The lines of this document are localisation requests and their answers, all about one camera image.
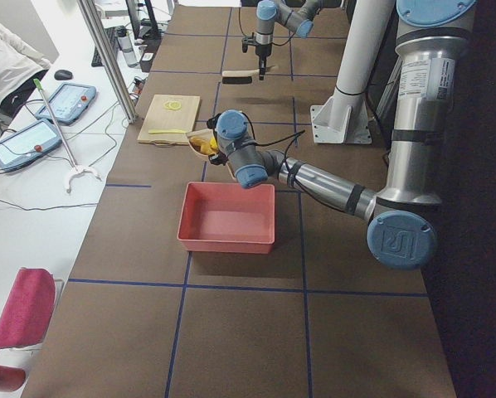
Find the tan toy ginger root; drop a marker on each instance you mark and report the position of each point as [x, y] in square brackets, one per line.
[197, 141]

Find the black box white label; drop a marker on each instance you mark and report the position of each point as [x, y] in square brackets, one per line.
[146, 61]

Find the blue teach pendant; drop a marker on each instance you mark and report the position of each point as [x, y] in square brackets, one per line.
[69, 101]
[27, 145]

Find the black computer mouse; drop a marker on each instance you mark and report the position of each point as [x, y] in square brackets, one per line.
[63, 75]

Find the beige plastic dustpan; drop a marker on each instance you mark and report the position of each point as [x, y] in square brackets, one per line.
[207, 134]

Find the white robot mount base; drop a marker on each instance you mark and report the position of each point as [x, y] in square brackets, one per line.
[338, 120]

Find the near blue teach pendant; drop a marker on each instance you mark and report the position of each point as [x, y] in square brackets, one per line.
[27, 145]

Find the person in white shirt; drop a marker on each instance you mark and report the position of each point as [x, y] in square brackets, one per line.
[20, 65]

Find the clear water bottle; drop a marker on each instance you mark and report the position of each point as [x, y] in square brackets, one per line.
[127, 49]

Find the yellow plastic knife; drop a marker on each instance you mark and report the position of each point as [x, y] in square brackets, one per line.
[166, 131]

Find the yellow toy potato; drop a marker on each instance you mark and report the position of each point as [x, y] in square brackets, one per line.
[205, 149]

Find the wooden cutting board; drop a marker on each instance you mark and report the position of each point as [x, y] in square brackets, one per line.
[158, 117]

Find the upper lemon slice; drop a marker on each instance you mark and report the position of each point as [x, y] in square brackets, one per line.
[174, 104]

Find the pink plastic bin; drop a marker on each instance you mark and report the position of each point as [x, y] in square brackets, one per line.
[224, 217]

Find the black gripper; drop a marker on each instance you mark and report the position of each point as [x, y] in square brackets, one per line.
[215, 158]
[262, 51]

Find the white grabber stick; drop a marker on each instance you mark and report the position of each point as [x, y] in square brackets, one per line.
[76, 168]

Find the black monitor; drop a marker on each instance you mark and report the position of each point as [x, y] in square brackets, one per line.
[143, 22]

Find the aluminium frame post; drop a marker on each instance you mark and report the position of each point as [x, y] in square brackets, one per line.
[101, 41]

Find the red cloth chair back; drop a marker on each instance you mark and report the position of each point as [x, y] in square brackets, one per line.
[28, 310]

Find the far blue teach pendant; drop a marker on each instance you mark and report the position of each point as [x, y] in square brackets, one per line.
[69, 101]

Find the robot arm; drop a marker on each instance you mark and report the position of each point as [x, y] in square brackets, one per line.
[298, 22]
[397, 197]

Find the beige brush black bristles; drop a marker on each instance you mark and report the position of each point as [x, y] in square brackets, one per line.
[244, 77]

